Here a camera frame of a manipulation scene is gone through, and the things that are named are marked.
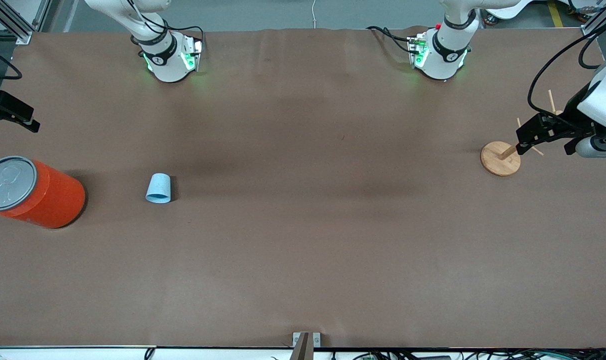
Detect light blue cup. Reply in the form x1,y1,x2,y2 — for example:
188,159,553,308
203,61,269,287
145,173,172,204

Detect wooden cup stand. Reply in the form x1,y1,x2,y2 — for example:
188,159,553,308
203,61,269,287
480,90,564,177

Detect orange can with grey lid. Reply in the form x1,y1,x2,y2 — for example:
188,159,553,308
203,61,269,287
0,155,87,230

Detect brown table cover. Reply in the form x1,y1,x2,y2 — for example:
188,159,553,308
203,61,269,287
0,26,606,349

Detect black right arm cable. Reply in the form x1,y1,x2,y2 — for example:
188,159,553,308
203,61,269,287
0,44,23,81

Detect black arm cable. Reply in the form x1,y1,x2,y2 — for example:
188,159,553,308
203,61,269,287
528,20,606,119
0,44,23,81

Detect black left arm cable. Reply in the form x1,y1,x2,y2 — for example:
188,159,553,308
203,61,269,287
528,20,606,119

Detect aluminium frame post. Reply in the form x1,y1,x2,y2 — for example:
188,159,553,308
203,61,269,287
0,0,54,46
568,0,606,38

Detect black left base cable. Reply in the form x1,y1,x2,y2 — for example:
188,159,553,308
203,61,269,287
367,26,420,54

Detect black base cable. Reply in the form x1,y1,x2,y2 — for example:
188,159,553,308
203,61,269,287
367,26,420,54
168,25,205,57

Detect black right base cable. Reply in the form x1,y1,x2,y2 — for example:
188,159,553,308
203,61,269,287
168,25,205,57

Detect metal bracket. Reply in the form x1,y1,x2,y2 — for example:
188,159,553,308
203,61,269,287
292,332,321,360

